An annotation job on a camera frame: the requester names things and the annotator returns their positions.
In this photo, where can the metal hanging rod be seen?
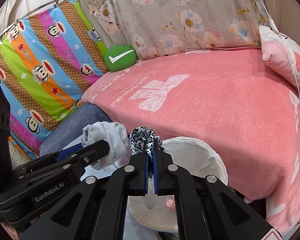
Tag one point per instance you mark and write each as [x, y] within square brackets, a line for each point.
[47, 4]

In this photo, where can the trash bin with white liner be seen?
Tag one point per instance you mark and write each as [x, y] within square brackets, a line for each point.
[202, 160]

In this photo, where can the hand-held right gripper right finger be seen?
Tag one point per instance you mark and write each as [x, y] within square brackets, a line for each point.
[155, 170]

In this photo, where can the pink blanket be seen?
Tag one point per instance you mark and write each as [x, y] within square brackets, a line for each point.
[215, 110]

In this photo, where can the white cloth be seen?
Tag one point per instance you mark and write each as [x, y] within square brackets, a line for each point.
[12, 7]

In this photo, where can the grey floral sheet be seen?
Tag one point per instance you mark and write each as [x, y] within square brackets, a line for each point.
[165, 12]

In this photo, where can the green round cushion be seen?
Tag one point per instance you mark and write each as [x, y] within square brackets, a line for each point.
[120, 58]

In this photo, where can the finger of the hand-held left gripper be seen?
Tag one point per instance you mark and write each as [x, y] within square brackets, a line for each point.
[70, 152]
[95, 150]

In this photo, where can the striped cartoon monkey sheet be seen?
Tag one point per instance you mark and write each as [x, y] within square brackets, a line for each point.
[52, 62]

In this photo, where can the light blue tablecloth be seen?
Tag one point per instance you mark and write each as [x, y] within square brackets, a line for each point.
[105, 173]

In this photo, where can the grey sock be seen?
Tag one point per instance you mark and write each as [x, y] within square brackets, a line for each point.
[110, 135]

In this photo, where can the pink printed pillow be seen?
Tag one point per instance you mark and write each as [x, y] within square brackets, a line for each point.
[285, 55]

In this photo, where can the blue-grey sofa cushion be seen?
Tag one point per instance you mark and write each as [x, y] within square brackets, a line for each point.
[72, 120]

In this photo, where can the small pink item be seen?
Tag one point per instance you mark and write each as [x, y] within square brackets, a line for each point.
[170, 203]

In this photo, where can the leopard print scrunchie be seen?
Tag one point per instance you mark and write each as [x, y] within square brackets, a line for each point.
[137, 140]

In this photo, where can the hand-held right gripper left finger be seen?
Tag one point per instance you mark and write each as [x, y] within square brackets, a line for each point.
[146, 170]

